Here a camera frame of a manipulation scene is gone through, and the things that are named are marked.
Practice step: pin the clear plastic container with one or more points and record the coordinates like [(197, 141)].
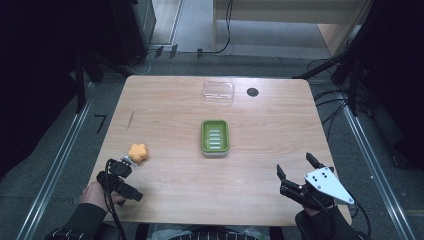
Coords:
[(218, 91)]

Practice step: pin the orange flower-shaped soap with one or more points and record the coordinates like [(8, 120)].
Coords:
[(138, 152)]

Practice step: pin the black metal stand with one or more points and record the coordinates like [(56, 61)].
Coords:
[(80, 83), (346, 66)]

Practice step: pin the person's right hand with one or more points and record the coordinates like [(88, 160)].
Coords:
[(312, 210)]

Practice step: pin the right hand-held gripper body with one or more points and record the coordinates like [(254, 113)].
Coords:
[(325, 183)]

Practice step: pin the person's left hand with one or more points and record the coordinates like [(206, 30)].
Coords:
[(95, 196)]

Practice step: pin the metal floor rail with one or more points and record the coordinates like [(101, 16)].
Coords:
[(56, 173), (373, 166)]

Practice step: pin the light wooden desk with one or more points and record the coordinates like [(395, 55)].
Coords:
[(293, 10)]

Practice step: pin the person's striped clothing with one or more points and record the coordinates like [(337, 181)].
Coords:
[(206, 235)]

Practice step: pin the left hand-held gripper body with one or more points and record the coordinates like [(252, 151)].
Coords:
[(117, 186)]

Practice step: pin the black round table grommet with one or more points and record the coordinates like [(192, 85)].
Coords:
[(252, 92)]

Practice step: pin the dark cabinet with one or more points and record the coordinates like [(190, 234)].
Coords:
[(133, 26)]

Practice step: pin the green soap dish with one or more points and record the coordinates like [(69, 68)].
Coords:
[(215, 138)]

